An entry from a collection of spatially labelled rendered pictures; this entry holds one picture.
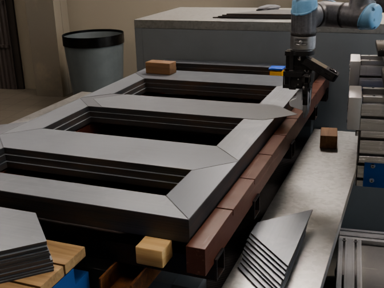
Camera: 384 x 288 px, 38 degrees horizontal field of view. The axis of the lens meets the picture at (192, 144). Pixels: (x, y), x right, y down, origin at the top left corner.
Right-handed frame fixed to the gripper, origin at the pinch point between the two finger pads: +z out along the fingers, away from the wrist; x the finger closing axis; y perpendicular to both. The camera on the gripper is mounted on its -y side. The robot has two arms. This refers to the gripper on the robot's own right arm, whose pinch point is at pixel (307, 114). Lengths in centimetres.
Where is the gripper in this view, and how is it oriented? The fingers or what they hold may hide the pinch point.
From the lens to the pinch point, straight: 178.1
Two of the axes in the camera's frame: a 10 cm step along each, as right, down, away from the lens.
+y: -9.3, -0.9, 3.5
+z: 0.3, 9.4, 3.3
